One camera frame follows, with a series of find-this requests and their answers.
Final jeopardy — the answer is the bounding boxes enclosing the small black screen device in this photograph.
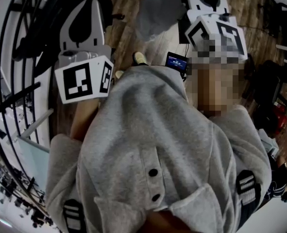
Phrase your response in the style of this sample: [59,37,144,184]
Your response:
[164,51,190,79]

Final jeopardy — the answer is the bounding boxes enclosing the black grey shoulder strap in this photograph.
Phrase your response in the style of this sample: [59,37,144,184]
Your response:
[62,199,86,233]
[236,169,262,206]

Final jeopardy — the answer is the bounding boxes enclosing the person's left forearm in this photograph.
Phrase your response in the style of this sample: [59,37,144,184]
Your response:
[69,98,101,141]

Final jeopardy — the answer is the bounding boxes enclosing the black floor bag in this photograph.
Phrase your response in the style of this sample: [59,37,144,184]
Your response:
[242,59,287,136]

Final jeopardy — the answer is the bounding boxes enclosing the pale grey clothes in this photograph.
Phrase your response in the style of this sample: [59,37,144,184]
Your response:
[135,0,222,43]

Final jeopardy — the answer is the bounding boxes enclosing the black metal railing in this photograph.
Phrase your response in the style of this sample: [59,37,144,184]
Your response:
[0,0,54,218]

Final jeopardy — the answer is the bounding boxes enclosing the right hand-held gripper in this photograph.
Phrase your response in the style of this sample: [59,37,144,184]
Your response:
[184,0,249,65]

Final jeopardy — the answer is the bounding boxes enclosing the red plastic object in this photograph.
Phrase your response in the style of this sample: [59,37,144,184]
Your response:
[271,102,287,133]

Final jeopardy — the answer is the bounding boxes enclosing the person's grey buttoned sweatshirt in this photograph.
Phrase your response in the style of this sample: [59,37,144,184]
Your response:
[46,66,273,233]

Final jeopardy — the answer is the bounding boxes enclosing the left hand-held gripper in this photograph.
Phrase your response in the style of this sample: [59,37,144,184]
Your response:
[54,0,115,105]

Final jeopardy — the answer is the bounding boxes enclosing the person's right pale shoe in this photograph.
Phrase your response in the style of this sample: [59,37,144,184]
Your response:
[133,51,149,66]

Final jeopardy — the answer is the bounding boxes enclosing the glass desk with white legs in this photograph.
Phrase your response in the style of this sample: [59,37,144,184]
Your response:
[16,135,51,192]

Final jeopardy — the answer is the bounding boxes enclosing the person's neck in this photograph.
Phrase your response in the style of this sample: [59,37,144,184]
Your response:
[142,209,193,233]

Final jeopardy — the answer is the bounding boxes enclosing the person's right forearm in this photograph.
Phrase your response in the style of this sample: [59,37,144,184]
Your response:
[188,62,244,118]

